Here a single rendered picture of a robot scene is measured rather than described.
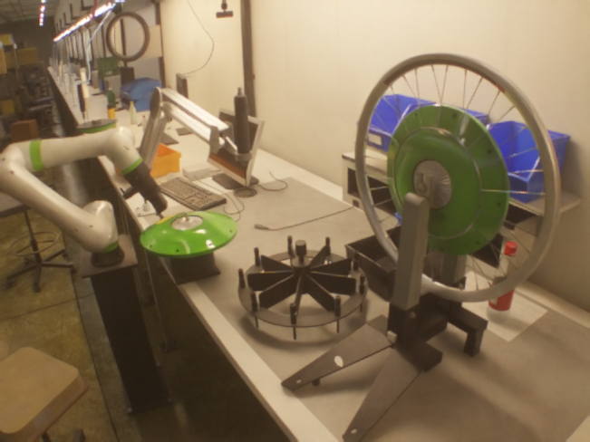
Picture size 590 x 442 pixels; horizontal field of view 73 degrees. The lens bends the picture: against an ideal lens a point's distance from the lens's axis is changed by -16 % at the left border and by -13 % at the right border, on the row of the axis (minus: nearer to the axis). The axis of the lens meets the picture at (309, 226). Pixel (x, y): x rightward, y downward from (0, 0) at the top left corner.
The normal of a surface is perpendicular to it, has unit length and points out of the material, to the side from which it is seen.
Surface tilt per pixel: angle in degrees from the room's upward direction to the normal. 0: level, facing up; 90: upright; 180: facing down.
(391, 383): 18
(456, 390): 0
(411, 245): 87
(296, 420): 0
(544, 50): 90
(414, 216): 87
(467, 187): 87
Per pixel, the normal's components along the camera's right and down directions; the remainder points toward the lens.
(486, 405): -0.03, -0.90
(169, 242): -0.11, -0.69
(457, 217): -0.70, 0.41
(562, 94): -0.84, 0.25
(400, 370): -0.27, -0.78
